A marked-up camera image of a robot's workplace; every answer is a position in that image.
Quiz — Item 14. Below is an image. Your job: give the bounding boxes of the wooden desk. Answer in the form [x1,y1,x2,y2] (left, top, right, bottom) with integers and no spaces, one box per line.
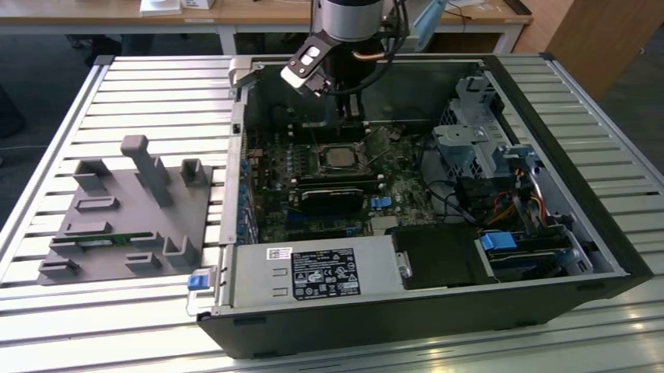
[0,0,536,55]

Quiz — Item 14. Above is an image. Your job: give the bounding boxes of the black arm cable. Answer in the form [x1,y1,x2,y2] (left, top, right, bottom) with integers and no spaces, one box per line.
[331,0,411,96]

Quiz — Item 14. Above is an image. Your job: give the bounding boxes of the silver finned heatsink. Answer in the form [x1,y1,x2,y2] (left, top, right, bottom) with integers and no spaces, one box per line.
[370,216,402,235]

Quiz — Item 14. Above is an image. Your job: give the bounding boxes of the black plastic shroud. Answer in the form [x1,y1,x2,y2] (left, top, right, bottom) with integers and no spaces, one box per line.
[386,225,499,291]

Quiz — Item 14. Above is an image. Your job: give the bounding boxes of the silver top CPU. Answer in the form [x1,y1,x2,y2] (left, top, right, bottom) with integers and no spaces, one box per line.
[323,147,362,166]

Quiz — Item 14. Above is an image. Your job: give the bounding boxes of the yellow red power wires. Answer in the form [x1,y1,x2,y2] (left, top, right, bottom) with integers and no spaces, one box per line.
[486,165,550,230]

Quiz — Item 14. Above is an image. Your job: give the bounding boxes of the black PC case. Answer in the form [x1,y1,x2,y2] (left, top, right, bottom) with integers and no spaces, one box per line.
[194,53,656,361]

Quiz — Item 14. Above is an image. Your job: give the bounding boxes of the CPU socket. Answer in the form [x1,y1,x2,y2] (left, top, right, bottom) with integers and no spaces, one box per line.
[308,142,374,176]

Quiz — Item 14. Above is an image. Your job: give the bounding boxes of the black graphics card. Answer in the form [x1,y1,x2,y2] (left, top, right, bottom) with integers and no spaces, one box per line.
[298,186,365,217]

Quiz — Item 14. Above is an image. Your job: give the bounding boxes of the green RAM stick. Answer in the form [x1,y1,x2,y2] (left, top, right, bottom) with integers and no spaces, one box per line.
[75,232,139,248]

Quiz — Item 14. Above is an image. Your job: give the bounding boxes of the blue disk carrier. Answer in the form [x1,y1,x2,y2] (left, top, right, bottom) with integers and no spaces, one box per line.
[479,232,518,254]

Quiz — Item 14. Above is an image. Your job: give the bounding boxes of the grey power supply unit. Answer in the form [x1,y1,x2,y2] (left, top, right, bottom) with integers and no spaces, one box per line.
[230,235,409,308]

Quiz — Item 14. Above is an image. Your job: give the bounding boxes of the metal socket cover frame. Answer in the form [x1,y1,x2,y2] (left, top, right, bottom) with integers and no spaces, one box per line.
[361,120,409,165]

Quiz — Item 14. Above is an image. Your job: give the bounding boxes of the wooden cabinet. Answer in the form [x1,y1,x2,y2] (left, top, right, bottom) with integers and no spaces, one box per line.
[510,0,664,102]

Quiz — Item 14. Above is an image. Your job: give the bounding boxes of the flat black cable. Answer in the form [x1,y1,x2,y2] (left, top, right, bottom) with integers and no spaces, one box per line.
[422,178,477,227]

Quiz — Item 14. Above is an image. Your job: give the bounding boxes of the plain white box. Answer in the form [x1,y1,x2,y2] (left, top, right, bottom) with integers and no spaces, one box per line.
[137,0,183,17]

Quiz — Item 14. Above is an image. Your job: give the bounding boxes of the green motherboard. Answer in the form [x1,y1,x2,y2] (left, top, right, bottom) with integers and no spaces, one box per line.
[240,122,453,245]

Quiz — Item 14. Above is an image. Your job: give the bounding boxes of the metal drive cage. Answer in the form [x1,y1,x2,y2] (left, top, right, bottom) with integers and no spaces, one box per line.
[429,75,545,182]

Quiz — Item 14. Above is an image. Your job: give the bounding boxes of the grey parts rack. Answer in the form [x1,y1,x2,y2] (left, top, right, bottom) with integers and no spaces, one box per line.
[35,134,216,287]

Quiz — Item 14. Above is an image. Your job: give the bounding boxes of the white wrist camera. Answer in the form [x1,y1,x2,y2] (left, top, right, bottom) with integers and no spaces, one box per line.
[279,34,336,97]

